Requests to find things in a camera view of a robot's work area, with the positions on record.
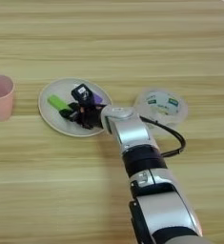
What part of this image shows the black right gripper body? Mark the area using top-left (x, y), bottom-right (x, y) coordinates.
top-left (74, 102), bottom-right (106, 131)

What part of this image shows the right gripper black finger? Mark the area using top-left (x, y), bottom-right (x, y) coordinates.
top-left (58, 108), bottom-right (81, 123)
top-left (71, 101), bottom-right (83, 111)

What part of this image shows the beige round plate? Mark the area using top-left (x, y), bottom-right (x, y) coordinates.
top-left (37, 77), bottom-right (113, 138)

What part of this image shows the green rectangular block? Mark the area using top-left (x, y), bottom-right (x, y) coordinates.
top-left (47, 94), bottom-right (72, 112)

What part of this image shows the purple rectangular block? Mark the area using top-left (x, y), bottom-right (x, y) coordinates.
top-left (92, 91), bottom-right (105, 106)

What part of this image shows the pink plastic cup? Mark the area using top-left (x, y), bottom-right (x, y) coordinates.
top-left (0, 74), bottom-right (15, 122)

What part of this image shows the small black box white label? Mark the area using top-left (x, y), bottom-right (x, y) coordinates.
top-left (71, 83), bottom-right (95, 105)

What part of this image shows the clear plastic round container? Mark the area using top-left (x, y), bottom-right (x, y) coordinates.
top-left (133, 88), bottom-right (190, 135)

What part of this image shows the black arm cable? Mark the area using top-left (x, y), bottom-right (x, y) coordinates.
top-left (139, 115), bottom-right (187, 158)

